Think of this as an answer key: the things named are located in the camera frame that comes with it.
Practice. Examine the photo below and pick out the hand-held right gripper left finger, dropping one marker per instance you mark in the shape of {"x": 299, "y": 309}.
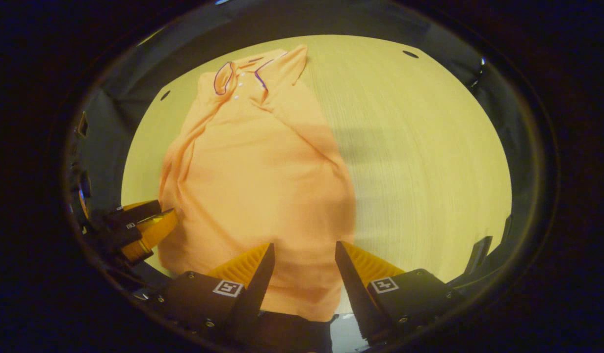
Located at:
{"x": 257, "y": 289}

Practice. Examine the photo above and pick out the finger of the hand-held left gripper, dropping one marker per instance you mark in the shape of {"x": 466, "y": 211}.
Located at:
{"x": 135, "y": 214}
{"x": 154, "y": 233}

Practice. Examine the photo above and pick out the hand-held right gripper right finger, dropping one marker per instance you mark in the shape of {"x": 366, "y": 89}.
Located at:
{"x": 355, "y": 299}

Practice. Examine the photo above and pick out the orange T-shirt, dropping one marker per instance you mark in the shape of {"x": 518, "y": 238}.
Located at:
{"x": 257, "y": 186}

